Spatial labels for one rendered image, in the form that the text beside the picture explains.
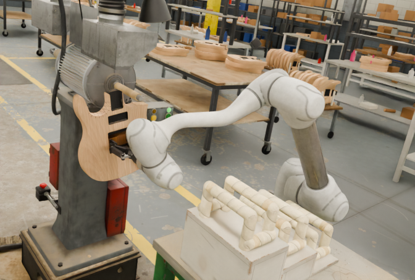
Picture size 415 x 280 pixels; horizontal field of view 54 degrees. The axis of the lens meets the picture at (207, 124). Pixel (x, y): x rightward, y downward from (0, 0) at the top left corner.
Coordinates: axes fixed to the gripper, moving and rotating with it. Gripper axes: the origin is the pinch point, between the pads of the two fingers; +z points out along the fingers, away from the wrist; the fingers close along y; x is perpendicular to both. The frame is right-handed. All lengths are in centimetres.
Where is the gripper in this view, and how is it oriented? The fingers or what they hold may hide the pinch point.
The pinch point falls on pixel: (120, 140)
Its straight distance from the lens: 177.9
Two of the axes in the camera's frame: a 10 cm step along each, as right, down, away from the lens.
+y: 7.7, -2.5, 5.9
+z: -6.4, -3.2, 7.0
